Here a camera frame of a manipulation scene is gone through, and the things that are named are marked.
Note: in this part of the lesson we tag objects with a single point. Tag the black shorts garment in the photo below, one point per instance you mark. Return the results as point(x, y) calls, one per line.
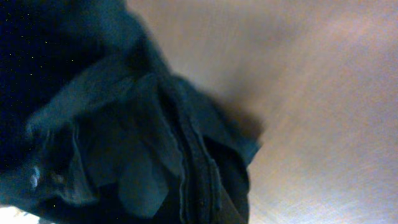
point(96, 128)

